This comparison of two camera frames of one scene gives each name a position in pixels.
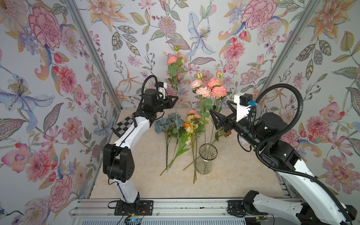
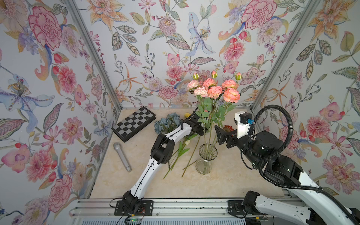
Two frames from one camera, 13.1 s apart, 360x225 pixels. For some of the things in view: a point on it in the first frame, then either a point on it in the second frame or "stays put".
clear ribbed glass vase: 207,152 stays put
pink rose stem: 175,62 to 231,95
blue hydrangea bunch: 170,125 stays put
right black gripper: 235,124 to 234,138
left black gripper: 168,102 to 202,131
